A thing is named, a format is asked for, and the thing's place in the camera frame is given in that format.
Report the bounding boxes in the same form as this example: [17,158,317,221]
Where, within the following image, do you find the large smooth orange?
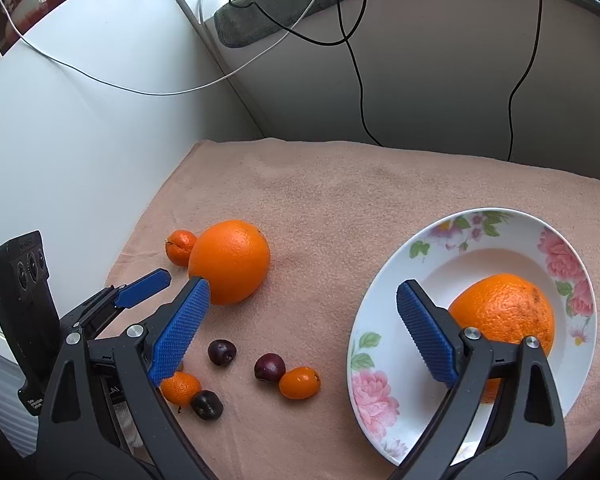
[188,220,271,306]

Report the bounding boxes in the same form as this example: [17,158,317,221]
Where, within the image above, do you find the small mandarin with stem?
[160,371,202,413]

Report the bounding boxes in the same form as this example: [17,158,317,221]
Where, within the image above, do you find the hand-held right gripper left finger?
[35,276,218,480]

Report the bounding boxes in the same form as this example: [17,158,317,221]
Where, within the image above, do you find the looping black cable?
[224,0,383,147]

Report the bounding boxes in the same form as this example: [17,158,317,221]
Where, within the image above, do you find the rough-skinned orange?
[447,273,556,405]

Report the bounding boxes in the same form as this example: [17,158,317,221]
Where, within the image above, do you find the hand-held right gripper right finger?
[387,280,568,480]

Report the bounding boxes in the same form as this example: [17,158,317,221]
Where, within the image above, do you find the white cabinet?
[0,0,263,361]

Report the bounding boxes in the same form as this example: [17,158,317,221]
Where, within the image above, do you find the white ribbed panel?
[0,342,41,461]

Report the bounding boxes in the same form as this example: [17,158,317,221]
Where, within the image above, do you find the dark plum front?
[208,339,237,366]

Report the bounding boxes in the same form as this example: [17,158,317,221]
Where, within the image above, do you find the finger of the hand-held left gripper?
[57,268,172,343]

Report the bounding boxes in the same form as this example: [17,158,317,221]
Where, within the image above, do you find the white floral plate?
[346,207,598,467]

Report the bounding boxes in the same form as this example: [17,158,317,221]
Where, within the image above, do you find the orange kumquat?
[278,366,322,401]

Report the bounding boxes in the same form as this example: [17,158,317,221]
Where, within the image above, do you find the black cable with adapter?
[507,0,545,162]

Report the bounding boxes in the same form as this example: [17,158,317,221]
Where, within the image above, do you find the grey-green cloth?
[214,0,600,48]

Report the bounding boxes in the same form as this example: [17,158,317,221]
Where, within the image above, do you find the white cable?
[0,0,337,97]

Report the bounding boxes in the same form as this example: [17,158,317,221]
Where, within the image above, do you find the dark red cherry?
[190,389,224,420]

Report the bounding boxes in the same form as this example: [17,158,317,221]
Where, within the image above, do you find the dark plum back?
[254,353,286,382]

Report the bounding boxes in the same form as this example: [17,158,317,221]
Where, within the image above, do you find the dark plum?
[208,339,237,366]
[254,353,286,382]

